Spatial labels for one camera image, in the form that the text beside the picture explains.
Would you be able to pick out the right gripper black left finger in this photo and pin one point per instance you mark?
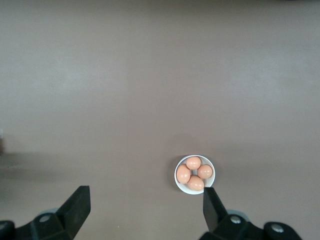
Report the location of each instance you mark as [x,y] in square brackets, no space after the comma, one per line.
[75,210]

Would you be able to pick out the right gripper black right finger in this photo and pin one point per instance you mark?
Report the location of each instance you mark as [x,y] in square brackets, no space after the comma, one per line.
[215,215]

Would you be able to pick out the brown egg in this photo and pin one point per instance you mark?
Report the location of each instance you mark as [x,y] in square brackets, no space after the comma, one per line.
[205,171]
[193,162]
[183,174]
[195,183]

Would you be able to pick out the white round bowl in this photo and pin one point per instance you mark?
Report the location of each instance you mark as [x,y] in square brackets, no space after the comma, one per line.
[180,186]

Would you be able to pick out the brown table cover mat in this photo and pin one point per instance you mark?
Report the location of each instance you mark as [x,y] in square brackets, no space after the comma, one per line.
[160,75]

